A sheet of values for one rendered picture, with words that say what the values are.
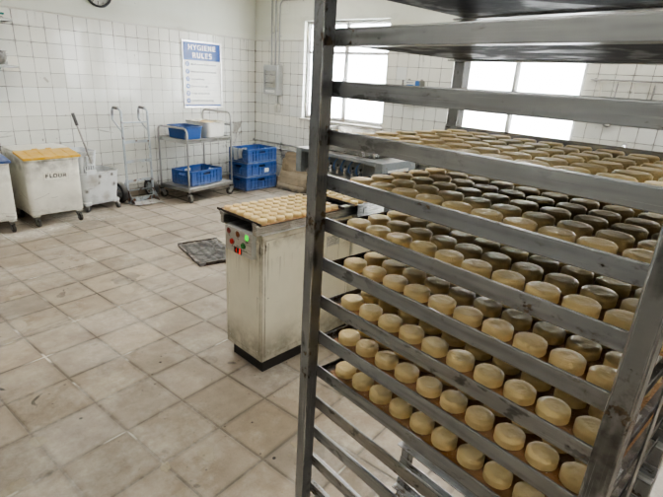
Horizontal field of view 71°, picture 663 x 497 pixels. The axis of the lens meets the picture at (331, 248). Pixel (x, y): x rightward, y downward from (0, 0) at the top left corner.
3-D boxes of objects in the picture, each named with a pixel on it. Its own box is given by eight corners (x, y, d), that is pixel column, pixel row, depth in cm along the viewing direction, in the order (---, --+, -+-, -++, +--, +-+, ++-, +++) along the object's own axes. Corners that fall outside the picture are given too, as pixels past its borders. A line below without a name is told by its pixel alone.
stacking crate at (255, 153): (257, 156, 732) (257, 143, 725) (276, 160, 710) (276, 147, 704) (228, 160, 686) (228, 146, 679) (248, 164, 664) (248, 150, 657)
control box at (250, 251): (230, 247, 261) (230, 222, 256) (257, 258, 245) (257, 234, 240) (224, 248, 258) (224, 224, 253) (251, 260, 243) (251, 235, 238)
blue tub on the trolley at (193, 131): (184, 135, 623) (184, 122, 618) (204, 138, 602) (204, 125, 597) (165, 136, 600) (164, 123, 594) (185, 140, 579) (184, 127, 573)
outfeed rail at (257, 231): (454, 188, 375) (456, 179, 373) (458, 188, 373) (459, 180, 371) (252, 236, 237) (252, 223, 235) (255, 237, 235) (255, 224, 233)
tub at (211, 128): (203, 133, 657) (202, 118, 651) (227, 136, 637) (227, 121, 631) (184, 134, 628) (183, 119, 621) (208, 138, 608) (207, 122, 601)
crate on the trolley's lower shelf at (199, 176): (202, 177, 670) (201, 163, 664) (222, 180, 653) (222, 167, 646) (172, 182, 625) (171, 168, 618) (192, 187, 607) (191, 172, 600)
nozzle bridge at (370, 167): (328, 190, 341) (331, 143, 330) (409, 213, 295) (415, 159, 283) (294, 196, 318) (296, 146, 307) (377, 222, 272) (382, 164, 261)
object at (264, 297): (309, 316, 336) (315, 194, 305) (344, 334, 314) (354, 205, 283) (226, 351, 287) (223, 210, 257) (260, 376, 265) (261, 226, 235)
